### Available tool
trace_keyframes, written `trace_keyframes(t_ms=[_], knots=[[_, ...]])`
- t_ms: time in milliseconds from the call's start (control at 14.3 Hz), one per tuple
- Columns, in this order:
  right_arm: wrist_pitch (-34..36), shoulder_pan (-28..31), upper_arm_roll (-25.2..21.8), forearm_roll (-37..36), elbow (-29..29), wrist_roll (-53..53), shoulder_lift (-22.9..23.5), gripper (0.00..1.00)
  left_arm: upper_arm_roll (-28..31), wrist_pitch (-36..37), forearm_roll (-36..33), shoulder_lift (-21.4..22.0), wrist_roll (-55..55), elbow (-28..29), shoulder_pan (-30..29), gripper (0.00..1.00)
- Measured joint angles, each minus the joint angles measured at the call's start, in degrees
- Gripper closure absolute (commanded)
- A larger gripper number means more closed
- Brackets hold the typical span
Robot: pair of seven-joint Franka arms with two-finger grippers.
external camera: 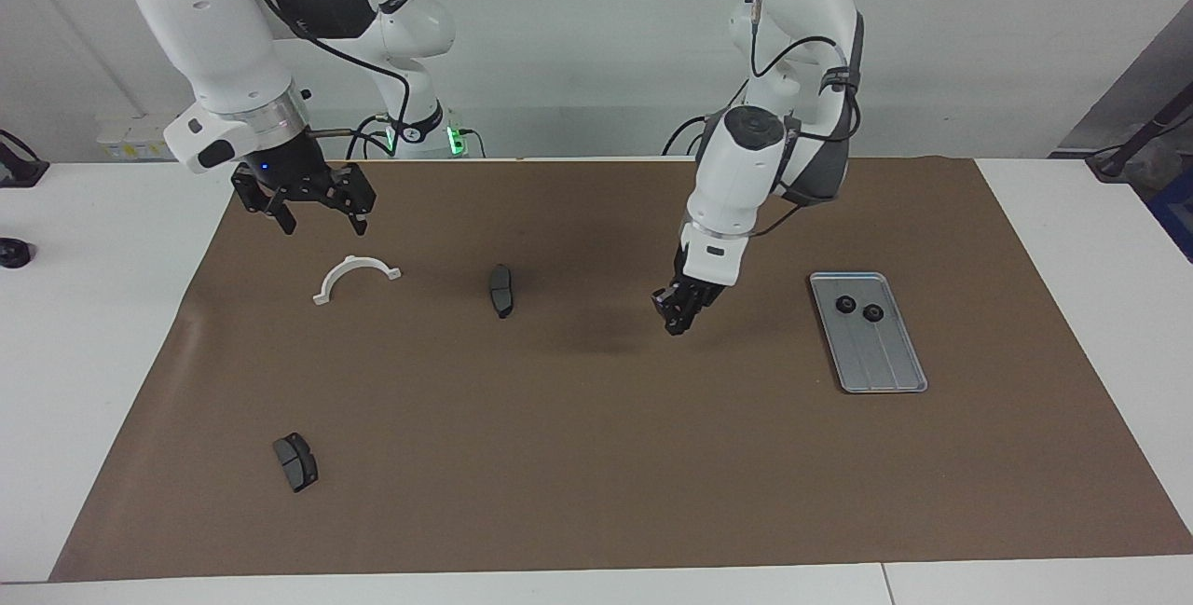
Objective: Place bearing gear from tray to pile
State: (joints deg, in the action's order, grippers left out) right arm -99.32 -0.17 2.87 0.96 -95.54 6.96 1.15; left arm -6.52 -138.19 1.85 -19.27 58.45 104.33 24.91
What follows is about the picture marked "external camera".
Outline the silver metal tray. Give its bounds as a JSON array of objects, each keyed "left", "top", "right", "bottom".
[{"left": 808, "top": 271, "right": 929, "bottom": 394}]

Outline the white semicircular pipe clamp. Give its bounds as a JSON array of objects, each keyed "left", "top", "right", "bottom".
[{"left": 312, "top": 254, "right": 403, "bottom": 307}]

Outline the white power box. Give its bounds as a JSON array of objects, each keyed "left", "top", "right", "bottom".
[{"left": 96, "top": 114, "right": 192, "bottom": 161}]

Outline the long dark grey brake pad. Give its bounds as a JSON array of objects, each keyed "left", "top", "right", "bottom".
[{"left": 488, "top": 264, "right": 515, "bottom": 320}]

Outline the brown table mat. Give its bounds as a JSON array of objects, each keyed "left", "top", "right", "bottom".
[{"left": 48, "top": 156, "right": 1193, "bottom": 583}]

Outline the short dark grey brake pad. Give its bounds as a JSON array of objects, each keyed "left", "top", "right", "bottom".
[{"left": 272, "top": 433, "right": 320, "bottom": 494}]

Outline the black desk clamp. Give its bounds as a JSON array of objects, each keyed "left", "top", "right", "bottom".
[{"left": 0, "top": 128, "right": 50, "bottom": 188}]

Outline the black floor stand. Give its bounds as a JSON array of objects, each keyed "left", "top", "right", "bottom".
[{"left": 1086, "top": 83, "right": 1193, "bottom": 183}]

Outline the blue crate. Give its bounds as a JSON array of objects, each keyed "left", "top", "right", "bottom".
[{"left": 1145, "top": 169, "right": 1193, "bottom": 263}]

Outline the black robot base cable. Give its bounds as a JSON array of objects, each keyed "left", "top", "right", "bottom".
[
  {"left": 663, "top": 114, "right": 711, "bottom": 158},
  {"left": 346, "top": 114, "right": 392, "bottom": 160}
]

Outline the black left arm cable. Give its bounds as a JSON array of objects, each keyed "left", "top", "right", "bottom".
[{"left": 749, "top": 0, "right": 864, "bottom": 242}]

